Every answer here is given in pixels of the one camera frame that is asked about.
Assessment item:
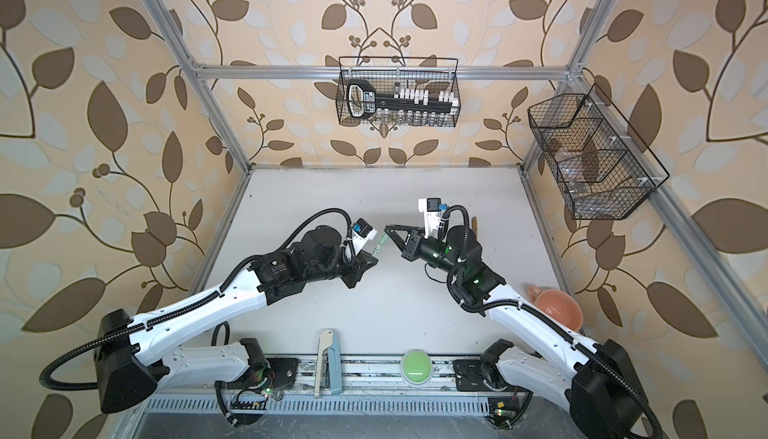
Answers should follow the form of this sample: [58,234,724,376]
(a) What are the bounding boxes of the side black wire basket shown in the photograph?
[527,84,669,220]

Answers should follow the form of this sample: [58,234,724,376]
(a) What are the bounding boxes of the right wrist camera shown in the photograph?
[418,197,448,240]

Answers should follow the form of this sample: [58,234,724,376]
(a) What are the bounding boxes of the black socket set rail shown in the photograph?
[342,79,461,119]

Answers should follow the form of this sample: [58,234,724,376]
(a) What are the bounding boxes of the green pen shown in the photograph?
[371,234,389,256]

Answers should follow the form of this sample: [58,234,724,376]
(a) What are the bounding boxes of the green round button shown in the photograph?
[400,349,434,387]

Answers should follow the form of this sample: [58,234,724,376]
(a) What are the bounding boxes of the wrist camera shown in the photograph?
[351,218,377,256]
[418,197,448,240]

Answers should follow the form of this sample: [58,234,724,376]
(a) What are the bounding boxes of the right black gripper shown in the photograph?
[387,227,463,283]

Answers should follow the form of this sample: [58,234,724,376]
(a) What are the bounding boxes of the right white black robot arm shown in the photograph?
[385,200,664,438]

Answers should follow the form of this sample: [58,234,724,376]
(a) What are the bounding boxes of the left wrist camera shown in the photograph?
[351,218,377,256]

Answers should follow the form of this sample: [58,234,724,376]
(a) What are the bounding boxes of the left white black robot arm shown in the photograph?
[39,209,377,414]

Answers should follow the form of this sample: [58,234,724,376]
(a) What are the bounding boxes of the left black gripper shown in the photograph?
[302,235,380,284]

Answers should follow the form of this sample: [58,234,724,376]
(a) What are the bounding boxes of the rear black wire basket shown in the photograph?
[335,54,462,128]

